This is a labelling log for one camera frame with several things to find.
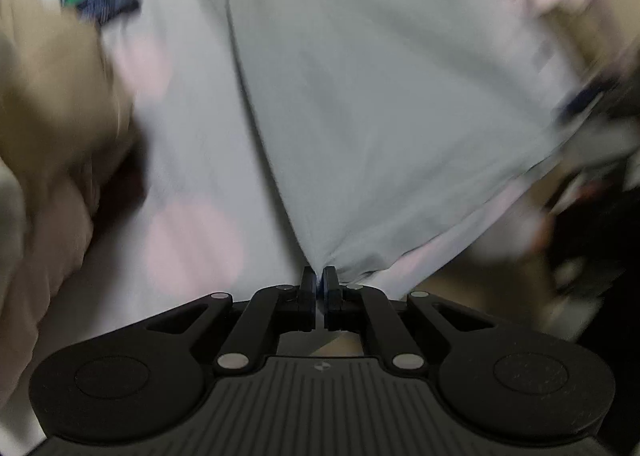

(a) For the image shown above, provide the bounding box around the grey tank top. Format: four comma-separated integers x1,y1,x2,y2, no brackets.
165,0,591,287

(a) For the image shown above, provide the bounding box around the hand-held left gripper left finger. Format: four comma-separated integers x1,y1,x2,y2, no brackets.
147,267,317,377

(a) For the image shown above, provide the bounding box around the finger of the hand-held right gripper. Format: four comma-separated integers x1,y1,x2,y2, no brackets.
552,79,623,124

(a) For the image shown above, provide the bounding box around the beige jacket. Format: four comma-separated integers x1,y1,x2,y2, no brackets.
0,0,146,407

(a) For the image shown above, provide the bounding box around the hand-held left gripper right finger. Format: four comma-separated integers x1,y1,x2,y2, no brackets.
322,266,493,377

